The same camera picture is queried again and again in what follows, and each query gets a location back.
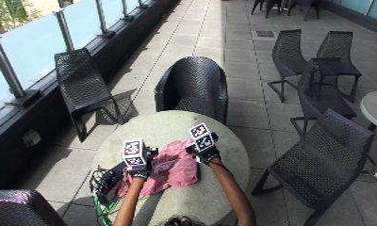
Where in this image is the pink cloth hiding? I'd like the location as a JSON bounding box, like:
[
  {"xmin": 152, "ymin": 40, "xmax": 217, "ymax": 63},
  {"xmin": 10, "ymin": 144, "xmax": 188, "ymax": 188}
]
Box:
[{"xmin": 115, "ymin": 139, "xmax": 200, "ymax": 198}]

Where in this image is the frosted glass balustrade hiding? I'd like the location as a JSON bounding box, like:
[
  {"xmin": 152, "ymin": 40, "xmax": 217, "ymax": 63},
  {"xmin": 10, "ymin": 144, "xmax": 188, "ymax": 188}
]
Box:
[{"xmin": 0, "ymin": 0, "xmax": 174, "ymax": 121}]

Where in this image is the white marker cube glove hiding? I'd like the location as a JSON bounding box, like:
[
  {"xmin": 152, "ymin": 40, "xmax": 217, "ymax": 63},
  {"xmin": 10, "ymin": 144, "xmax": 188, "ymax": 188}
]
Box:
[
  {"xmin": 188, "ymin": 122, "xmax": 216, "ymax": 153},
  {"xmin": 122, "ymin": 138, "xmax": 148, "ymax": 168}
]

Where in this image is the metal balustrade post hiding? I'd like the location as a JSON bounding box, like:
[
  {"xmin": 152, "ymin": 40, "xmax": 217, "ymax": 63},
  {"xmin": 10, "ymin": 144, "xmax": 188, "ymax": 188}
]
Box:
[
  {"xmin": 0, "ymin": 39, "xmax": 43, "ymax": 108},
  {"xmin": 94, "ymin": 0, "xmax": 118, "ymax": 40},
  {"xmin": 55, "ymin": 8, "xmax": 78, "ymax": 53},
  {"xmin": 120, "ymin": 0, "xmax": 136, "ymax": 22}
]

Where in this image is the white marker cube right glove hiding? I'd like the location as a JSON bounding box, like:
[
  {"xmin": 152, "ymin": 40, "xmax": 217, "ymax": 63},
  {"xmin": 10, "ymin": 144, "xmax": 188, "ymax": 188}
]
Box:
[{"xmin": 188, "ymin": 122, "xmax": 216, "ymax": 153}]

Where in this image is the black electronics box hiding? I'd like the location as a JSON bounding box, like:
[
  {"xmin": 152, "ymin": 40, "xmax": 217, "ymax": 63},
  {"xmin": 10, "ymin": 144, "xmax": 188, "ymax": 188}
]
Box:
[{"xmin": 98, "ymin": 161, "xmax": 128, "ymax": 205}]

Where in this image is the dark distant chair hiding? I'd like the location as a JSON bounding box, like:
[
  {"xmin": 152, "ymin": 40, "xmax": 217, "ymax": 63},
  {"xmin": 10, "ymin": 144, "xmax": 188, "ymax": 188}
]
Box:
[
  {"xmin": 285, "ymin": 0, "xmax": 324, "ymax": 22},
  {"xmin": 251, "ymin": 0, "xmax": 284, "ymax": 19}
]

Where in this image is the white marker cube left glove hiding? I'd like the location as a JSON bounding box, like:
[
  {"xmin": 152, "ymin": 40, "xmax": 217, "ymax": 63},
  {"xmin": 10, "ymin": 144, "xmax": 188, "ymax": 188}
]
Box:
[{"xmin": 122, "ymin": 138, "xmax": 148, "ymax": 168}]

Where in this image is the square floor drain grate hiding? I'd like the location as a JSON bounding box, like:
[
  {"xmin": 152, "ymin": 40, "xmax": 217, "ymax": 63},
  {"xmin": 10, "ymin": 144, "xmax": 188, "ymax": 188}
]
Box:
[{"xmin": 255, "ymin": 29, "xmax": 277, "ymax": 39}]

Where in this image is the black cable bundle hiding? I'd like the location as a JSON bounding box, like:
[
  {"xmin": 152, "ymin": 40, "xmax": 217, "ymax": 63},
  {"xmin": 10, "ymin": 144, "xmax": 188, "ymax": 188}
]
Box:
[{"xmin": 88, "ymin": 166, "xmax": 115, "ymax": 206}]

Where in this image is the person's right hand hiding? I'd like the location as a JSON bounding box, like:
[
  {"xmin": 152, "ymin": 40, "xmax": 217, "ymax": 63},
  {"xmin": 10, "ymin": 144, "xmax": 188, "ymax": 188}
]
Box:
[{"xmin": 186, "ymin": 131, "xmax": 223, "ymax": 167}]

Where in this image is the grey wall outlet cover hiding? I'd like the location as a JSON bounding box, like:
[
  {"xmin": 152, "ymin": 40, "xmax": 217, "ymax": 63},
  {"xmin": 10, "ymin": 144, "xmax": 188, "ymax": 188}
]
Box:
[{"xmin": 22, "ymin": 129, "xmax": 43, "ymax": 148}]

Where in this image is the person's left hand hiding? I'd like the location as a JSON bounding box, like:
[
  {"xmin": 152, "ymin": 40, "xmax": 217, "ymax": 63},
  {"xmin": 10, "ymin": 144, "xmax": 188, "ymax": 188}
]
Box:
[{"xmin": 127, "ymin": 146, "xmax": 160, "ymax": 181}]

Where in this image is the green cable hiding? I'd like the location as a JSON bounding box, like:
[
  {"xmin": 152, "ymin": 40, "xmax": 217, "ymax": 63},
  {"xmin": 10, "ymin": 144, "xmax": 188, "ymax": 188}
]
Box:
[{"xmin": 91, "ymin": 192, "xmax": 123, "ymax": 226}]

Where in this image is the glossy black woven armchair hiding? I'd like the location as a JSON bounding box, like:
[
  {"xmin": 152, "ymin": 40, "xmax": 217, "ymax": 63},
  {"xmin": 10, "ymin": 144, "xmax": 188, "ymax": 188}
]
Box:
[{"xmin": 0, "ymin": 188, "xmax": 69, "ymax": 226}]

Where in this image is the black perforated armless chair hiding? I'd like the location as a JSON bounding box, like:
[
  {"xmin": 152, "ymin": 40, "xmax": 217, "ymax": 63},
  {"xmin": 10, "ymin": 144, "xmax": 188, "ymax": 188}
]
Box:
[{"xmin": 54, "ymin": 47, "xmax": 136, "ymax": 143}]

